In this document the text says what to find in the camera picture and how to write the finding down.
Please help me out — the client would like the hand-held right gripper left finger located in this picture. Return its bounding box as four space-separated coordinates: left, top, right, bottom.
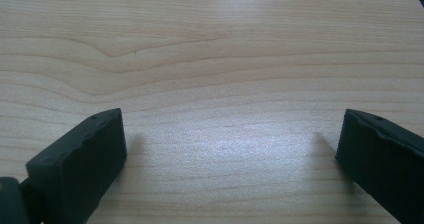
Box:
25 107 128 224

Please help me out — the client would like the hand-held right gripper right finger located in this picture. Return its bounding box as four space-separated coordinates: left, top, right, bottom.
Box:
334 108 424 224

